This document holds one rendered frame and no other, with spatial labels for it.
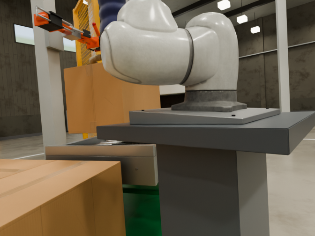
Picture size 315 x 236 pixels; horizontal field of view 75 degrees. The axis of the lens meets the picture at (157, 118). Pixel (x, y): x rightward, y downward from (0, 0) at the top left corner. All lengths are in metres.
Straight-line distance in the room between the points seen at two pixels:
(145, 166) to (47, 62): 1.65
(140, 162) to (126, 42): 0.72
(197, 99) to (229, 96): 0.09
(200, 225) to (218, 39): 0.50
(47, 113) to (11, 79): 7.68
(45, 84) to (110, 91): 1.28
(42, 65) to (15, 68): 7.71
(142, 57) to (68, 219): 0.57
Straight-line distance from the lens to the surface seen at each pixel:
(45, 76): 2.40
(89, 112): 1.27
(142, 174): 1.11
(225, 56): 0.60
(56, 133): 2.36
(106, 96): 1.20
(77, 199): 0.82
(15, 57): 10.23
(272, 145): 0.36
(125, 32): 0.52
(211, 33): 0.60
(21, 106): 9.96
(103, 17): 1.59
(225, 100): 0.60
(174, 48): 0.53
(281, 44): 4.01
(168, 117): 0.51
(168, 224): 0.71
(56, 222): 0.77
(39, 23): 1.08
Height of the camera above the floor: 0.79
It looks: 2 degrees down
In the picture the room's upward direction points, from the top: 4 degrees counter-clockwise
